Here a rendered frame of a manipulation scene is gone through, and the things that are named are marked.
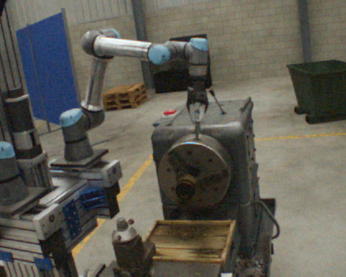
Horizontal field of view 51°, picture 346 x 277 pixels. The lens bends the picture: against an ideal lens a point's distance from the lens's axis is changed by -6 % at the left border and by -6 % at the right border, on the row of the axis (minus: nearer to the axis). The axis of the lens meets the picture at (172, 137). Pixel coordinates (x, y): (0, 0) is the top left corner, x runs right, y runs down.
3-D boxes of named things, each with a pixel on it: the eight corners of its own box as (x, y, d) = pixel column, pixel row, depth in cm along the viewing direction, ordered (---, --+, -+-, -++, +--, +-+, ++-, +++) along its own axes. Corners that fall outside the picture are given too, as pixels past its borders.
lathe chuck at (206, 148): (163, 194, 182) (165, 132, 172) (228, 204, 174) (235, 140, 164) (157, 204, 174) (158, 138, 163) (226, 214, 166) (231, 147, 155)
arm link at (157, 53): (69, 30, 163) (165, 42, 142) (86, 29, 172) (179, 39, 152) (70, 56, 167) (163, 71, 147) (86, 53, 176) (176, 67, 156)
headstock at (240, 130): (185, 162, 247) (176, 103, 236) (259, 159, 232) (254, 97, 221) (156, 204, 192) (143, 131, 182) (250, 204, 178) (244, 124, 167)
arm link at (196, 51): (193, 37, 160) (211, 39, 157) (192, 63, 164) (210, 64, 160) (184, 38, 154) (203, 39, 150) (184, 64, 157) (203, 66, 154)
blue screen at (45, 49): (10, 126, 943) (-11, 35, 880) (39, 119, 988) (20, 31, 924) (68, 154, 620) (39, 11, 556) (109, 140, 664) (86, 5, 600)
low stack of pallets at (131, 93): (119, 101, 1048) (116, 86, 1036) (148, 98, 1029) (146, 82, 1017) (102, 112, 931) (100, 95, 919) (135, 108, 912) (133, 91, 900)
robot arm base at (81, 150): (58, 161, 187) (54, 142, 184) (76, 151, 200) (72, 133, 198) (82, 161, 181) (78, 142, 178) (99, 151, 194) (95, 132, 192)
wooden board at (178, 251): (156, 227, 170) (155, 218, 169) (236, 227, 159) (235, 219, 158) (133, 265, 143) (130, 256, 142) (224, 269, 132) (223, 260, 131)
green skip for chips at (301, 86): (289, 110, 689) (286, 64, 666) (337, 104, 682) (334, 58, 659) (311, 129, 560) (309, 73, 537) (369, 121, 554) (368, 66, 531)
